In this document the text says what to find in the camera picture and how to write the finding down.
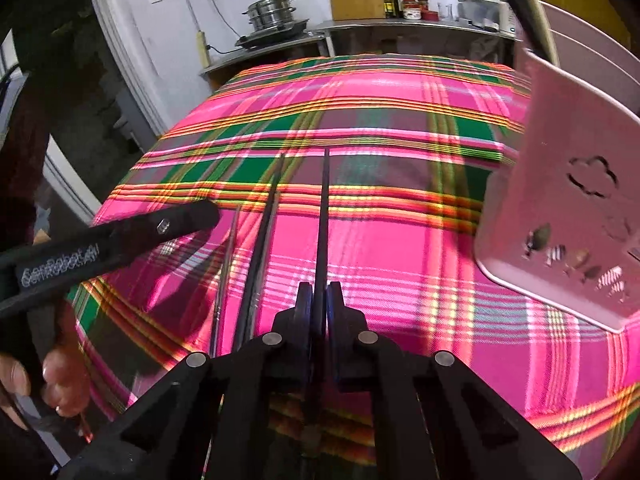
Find person's left hand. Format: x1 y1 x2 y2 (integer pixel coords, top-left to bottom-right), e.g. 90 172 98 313
1 302 90 417

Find black chopstick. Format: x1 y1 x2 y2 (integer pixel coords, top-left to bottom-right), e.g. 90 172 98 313
232 155 284 352
300 148 330 463

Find pink plastic utensil holder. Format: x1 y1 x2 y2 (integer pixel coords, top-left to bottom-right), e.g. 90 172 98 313
474 6 639 333

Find red lidded jar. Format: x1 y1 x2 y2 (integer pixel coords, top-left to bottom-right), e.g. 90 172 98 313
400 0 422 21

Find pink plaid tablecloth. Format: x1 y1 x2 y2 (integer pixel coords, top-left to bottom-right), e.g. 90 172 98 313
70 54 639 479

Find black chopstick on table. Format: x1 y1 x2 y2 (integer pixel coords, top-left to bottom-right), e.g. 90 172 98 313
232 155 284 352

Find metal chopstick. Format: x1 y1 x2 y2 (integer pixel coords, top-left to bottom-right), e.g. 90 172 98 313
209 206 241 358
246 192 280 340

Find beige chopsticks in holder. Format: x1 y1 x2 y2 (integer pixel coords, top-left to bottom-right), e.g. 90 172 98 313
506 0 560 67

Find metal counter shelf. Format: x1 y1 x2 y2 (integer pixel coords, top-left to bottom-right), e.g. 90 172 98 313
200 18 515 90

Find stainless steel steamer pot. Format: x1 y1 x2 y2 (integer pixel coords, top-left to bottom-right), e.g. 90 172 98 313
244 0 295 32

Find black induction cooktop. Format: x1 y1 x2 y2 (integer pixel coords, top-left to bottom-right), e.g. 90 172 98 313
235 20 307 50

